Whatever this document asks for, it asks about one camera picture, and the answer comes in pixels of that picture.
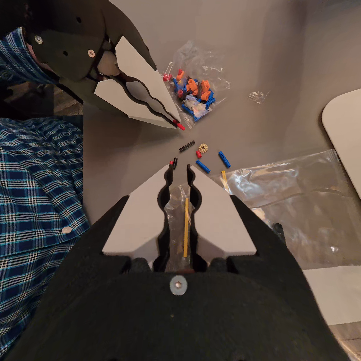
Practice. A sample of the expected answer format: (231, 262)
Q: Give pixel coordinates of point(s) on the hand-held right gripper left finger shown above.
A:
(138, 220)

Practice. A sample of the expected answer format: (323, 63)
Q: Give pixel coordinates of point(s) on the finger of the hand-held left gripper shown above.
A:
(121, 98)
(141, 70)

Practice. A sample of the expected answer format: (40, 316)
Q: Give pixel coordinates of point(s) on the yellow lego axle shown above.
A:
(186, 225)
(224, 179)

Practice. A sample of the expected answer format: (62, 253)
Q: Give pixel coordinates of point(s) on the person's plaid shirt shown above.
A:
(33, 183)

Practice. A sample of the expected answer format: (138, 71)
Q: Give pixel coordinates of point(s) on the white paper sheet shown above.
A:
(332, 293)

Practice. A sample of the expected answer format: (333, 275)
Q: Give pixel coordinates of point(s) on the long black lego pin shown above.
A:
(187, 146)

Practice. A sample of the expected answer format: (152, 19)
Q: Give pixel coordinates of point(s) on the large clear plastic bag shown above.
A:
(296, 197)

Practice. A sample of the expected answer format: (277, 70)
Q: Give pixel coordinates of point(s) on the blue lego pin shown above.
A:
(224, 159)
(203, 166)

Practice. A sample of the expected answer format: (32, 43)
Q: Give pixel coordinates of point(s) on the tan lego gear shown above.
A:
(202, 147)

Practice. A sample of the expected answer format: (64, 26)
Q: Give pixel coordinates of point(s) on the person's left forearm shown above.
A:
(17, 62)

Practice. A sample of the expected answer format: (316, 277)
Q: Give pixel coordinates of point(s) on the clear plastic scrap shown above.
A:
(258, 96)

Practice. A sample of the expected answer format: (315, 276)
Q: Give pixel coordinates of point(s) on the small clear bag of lego pieces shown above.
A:
(197, 93)

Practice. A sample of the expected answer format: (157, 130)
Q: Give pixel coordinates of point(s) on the red lego connector piece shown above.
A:
(167, 77)

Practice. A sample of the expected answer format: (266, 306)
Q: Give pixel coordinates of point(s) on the red lego axle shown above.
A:
(180, 126)

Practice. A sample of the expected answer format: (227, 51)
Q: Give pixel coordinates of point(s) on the white stand base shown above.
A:
(344, 127)

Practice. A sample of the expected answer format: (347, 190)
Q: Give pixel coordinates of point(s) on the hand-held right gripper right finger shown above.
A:
(220, 222)

